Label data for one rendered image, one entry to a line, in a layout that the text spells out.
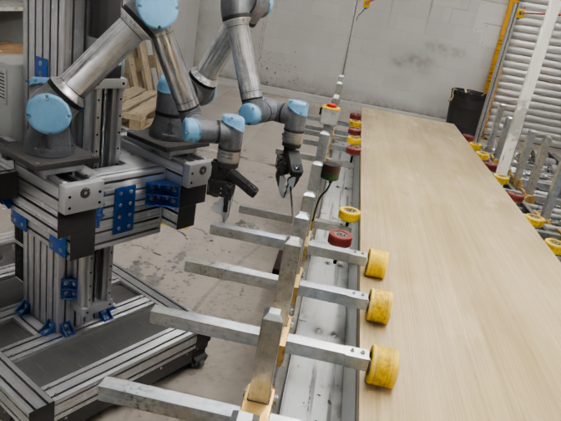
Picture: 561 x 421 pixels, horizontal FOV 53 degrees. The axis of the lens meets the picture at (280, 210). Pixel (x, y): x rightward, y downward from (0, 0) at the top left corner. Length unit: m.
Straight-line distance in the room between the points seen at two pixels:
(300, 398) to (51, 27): 1.41
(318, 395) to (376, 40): 8.23
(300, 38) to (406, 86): 1.90
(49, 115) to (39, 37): 0.52
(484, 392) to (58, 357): 1.59
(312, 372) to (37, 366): 1.09
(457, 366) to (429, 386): 0.12
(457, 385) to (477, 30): 8.58
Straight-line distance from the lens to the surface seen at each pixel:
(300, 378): 1.67
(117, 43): 1.69
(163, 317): 1.23
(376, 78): 9.57
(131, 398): 1.03
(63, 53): 2.05
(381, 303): 1.40
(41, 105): 1.69
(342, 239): 1.87
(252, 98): 1.96
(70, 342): 2.44
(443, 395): 1.28
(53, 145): 1.86
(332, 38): 9.53
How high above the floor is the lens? 1.62
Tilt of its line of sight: 21 degrees down
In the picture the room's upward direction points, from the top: 10 degrees clockwise
